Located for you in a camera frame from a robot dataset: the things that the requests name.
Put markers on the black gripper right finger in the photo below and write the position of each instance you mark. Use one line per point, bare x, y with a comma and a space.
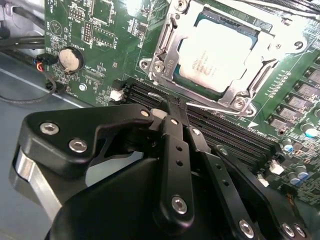
220, 175

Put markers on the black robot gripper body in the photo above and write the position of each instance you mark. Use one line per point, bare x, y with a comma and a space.
112, 205

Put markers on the metal locking lever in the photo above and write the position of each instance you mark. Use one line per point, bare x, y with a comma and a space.
200, 105
297, 43

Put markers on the silver square CPU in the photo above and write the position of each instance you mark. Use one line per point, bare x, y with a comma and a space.
215, 55

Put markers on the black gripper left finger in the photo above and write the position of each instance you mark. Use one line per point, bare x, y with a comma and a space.
62, 135

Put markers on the metal socket cover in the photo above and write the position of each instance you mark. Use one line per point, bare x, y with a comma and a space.
172, 57

